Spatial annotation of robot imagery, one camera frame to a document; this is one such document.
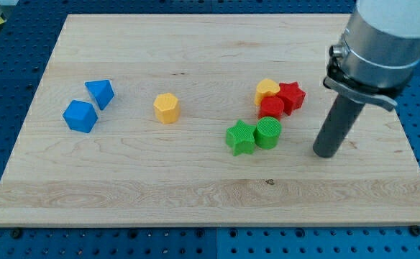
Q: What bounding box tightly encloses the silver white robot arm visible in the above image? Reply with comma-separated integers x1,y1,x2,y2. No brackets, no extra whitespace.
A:
324,0,420,111

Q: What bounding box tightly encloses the green star block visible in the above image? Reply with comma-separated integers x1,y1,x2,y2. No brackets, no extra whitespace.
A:
226,119,256,156

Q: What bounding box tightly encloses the yellow hexagon block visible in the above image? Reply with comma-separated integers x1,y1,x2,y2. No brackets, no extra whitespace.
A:
153,93,181,124

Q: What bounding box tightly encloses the green cylinder block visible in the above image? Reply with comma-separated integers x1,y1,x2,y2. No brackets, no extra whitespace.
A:
255,117,282,149

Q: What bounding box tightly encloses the red cylinder block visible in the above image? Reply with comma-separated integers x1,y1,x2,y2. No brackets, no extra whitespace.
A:
258,96,284,120

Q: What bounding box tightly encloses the yellow heart block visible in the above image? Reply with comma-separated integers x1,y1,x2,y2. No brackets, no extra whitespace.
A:
254,78,280,106

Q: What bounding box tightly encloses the light wooden board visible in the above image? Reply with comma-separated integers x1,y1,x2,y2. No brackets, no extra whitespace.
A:
0,14,420,228

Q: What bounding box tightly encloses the red star block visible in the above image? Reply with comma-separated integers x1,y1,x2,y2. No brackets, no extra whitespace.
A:
276,82,306,116

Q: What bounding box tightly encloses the blue triangular block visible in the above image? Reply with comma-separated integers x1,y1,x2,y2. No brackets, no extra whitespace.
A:
84,79,114,110

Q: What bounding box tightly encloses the blue cube block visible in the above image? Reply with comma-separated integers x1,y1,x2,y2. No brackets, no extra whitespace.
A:
63,100,98,133

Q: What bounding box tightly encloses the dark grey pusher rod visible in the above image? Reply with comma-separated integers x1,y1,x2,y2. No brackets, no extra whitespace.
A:
313,95,365,158

